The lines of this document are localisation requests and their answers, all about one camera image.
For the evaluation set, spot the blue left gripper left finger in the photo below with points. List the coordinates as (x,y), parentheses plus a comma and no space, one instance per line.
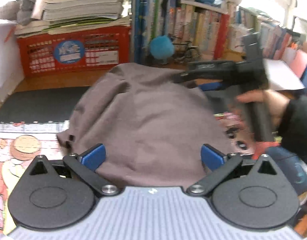
(93,157)

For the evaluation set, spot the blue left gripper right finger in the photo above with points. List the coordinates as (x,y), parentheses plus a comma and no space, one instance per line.
(211,157)

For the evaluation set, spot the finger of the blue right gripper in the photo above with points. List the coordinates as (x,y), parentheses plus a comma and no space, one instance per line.
(211,86)

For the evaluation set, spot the brown t-shirt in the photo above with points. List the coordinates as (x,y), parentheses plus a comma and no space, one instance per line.
(152,128)

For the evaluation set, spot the black sleeve forearm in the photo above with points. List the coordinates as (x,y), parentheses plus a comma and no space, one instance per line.
(293,127)

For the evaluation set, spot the person's right hand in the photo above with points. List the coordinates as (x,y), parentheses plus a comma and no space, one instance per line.
(276,102)

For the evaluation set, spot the miniature bicycle model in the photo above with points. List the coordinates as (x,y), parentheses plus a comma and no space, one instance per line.
(185,52)

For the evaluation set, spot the row of books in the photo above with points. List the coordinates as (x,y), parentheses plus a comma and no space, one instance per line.
(215,28)

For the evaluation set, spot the blue plush ball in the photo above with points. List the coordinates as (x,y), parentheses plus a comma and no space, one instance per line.
(162,48)

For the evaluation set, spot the black desk mat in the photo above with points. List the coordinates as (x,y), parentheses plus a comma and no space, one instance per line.
(42,105)

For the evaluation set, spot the cartoon print mat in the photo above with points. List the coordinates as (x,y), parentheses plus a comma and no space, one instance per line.
(20,142)

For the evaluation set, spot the red plastic crate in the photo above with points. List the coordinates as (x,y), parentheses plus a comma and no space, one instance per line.
(94,49)

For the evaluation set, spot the stack of papers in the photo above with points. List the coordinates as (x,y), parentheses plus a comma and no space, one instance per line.
(58,16)

